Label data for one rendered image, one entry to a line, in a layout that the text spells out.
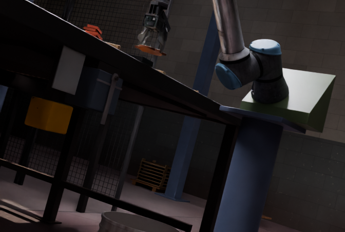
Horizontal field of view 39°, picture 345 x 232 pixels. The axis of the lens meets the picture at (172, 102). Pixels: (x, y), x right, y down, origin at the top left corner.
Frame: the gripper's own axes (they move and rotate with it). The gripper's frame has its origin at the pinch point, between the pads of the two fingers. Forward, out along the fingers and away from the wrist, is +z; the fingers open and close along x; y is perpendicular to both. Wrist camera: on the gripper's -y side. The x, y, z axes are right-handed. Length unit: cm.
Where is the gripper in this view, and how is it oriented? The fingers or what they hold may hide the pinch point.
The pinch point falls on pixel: (151, 50)
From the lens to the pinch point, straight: 214.3
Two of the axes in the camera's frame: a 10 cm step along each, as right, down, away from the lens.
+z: -2.4, 9.7, -0.4
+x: 8.9, 2.0, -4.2
